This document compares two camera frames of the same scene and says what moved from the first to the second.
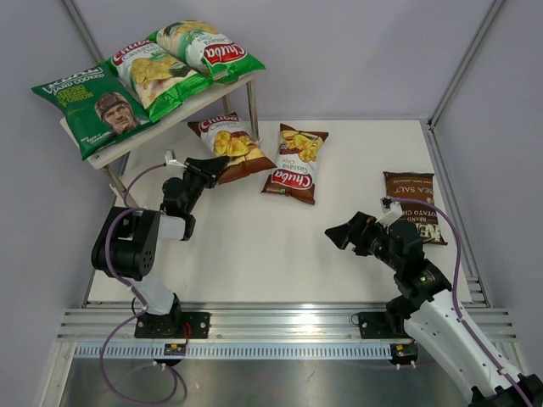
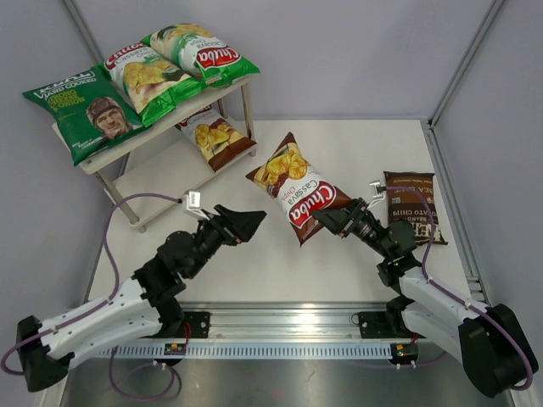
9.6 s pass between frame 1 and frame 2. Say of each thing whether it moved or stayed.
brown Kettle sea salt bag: stayed
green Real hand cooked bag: moved
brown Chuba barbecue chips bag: moved
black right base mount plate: stayed
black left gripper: moved
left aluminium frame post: stayed
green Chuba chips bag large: moved
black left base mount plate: stayed
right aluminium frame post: stayed
